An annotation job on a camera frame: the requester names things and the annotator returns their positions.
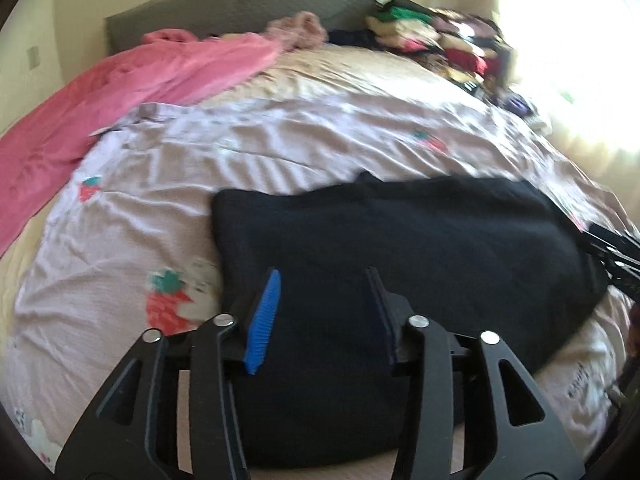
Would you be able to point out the dark navy cloth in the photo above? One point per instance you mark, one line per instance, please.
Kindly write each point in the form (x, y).
(352, 37)

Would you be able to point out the wall switch plate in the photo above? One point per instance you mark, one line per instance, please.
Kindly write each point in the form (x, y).
(33, 56)

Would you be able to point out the pink blanket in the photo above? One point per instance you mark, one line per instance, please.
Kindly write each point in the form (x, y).
(100, 100)

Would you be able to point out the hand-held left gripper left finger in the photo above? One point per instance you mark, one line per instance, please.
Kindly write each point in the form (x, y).
(262, 325)

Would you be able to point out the black t-shirt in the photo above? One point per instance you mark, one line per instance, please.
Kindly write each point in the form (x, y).
(400, 240)

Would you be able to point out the pale curtain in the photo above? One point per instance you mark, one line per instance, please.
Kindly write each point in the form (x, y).
(575, 35)

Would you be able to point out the pink fluffy cloth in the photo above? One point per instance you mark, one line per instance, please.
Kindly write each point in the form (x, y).
(300, 30)

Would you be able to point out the grey padded headboard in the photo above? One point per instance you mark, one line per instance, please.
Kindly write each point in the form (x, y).
(200, 5)

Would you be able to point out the lilac strawberry print blanket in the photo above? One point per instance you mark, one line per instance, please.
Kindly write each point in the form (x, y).
(250, 150)

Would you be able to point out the pile of folded clothes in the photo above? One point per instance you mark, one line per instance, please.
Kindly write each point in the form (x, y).
(440, 40)

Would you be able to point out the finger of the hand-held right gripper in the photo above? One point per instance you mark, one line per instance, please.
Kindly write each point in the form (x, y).
(612, 240)
(622, 277)

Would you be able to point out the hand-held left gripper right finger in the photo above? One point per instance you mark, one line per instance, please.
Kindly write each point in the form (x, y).
(380, 320)

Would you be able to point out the beige bed sheet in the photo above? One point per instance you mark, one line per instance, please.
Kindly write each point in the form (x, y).
(350, 75)

